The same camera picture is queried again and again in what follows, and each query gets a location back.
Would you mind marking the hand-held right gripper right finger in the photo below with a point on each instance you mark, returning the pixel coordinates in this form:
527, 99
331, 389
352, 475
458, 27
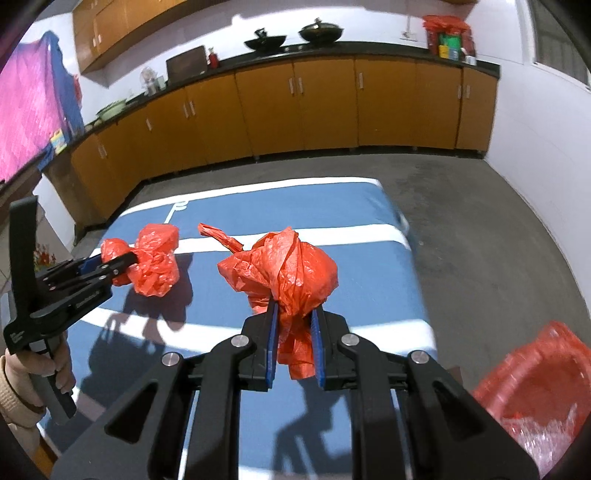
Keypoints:
318, 348

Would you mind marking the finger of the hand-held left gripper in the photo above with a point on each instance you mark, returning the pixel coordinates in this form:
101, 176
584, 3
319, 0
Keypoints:
92, 263
121, 276

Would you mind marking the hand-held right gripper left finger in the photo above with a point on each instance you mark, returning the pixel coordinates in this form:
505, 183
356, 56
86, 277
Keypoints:
272, 344

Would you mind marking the small red plastic bag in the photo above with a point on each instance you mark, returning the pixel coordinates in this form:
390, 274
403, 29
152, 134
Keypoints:
154, 263

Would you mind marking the large red plastic bag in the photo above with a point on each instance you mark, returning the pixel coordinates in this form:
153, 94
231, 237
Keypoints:
295, 272

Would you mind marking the red bin with red liner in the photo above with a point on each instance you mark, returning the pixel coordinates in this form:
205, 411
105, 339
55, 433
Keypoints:
545, 369

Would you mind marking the clear bubble wrap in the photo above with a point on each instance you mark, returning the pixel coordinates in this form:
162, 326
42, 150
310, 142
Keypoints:
540, 438

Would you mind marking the person's left hand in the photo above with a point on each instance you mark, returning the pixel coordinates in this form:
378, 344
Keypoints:
46, 364

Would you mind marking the yellow and blue box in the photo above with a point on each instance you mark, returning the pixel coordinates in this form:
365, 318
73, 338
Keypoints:
58, 142

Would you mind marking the blue white striped table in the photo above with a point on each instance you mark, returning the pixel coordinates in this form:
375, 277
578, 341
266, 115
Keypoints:
323, 217

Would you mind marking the green basin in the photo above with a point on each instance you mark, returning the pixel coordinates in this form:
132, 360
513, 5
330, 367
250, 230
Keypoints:
111, 111

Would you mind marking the pink and blue blanket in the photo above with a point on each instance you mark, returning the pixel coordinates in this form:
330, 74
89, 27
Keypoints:
27, 106

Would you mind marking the clear jar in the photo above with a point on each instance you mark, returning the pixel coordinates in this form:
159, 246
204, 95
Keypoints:
148, 81

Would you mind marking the brown cutting board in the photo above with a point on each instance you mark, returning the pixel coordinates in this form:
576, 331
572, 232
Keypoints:
185, 63

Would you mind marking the red bottle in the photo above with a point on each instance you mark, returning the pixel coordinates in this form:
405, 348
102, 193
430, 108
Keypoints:
213, 59

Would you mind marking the long orange upper cabinets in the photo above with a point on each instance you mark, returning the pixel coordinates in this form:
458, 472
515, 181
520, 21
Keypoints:
120, 23

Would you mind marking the orange lower kitchen cabinets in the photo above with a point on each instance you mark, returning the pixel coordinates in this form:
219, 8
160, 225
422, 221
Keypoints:
323, 101

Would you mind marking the open black wok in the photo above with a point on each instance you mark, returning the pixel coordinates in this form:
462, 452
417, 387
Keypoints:
264, 42

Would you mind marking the black kitchen countertop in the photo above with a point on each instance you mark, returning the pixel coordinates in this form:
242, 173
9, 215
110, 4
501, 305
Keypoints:
369, 47

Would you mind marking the black wok with lid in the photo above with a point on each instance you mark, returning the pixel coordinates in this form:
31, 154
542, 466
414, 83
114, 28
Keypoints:
321, 32

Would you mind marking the red bag of bottles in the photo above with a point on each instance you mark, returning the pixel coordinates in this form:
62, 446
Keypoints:
448, 39

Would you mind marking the window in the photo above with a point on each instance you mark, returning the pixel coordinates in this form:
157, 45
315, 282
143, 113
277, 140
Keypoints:
563, 41

